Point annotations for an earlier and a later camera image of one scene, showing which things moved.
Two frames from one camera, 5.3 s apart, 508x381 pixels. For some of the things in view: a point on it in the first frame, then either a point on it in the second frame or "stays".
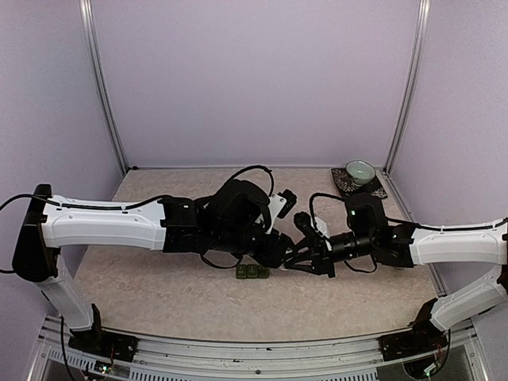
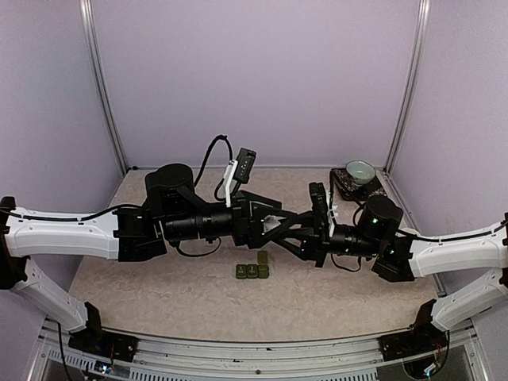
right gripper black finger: [302, 267] to [304, 252]
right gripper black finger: [296, 255] to [310, 221]
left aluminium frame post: [86, 21] stays
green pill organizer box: [251, 271] stays
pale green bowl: [359, 171] stays
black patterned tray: [346, 186] stays
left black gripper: [274, 256] to [251, 233]
